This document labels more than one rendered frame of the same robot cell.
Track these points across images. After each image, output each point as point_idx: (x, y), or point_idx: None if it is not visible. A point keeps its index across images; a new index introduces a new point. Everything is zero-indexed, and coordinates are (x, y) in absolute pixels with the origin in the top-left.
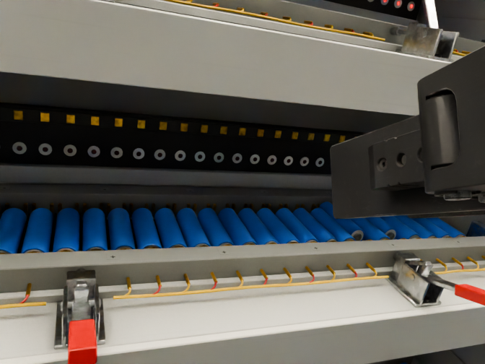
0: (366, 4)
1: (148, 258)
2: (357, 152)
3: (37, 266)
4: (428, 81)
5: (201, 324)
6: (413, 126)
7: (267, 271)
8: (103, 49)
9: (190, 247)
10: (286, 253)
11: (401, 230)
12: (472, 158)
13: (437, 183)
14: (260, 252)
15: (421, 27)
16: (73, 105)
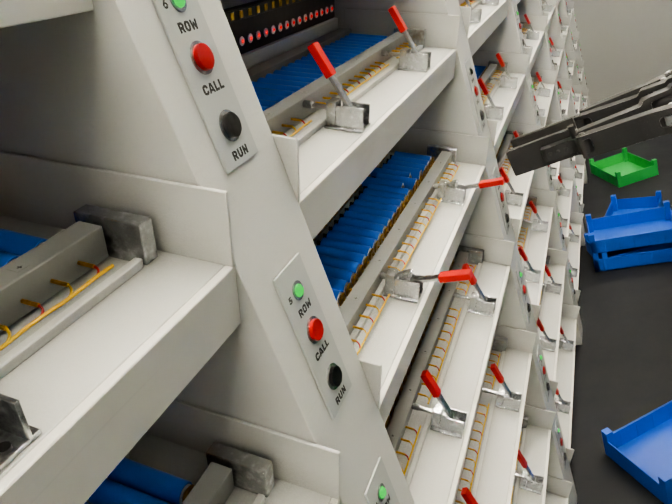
0: (315, 20)
1: (388, 251)
2: (523, 151)
3: (372, 282)
4: (582, 137)
5: (429, 263)
6: (548, 139)
7: (411, 227)
8: (375, 151)
9: (386, 236)
10: (413, 213)
11: (411, 171)
12: (598, 150)
13: (590, 156)
14: (406, 219)
15: (412, 53)
16: None
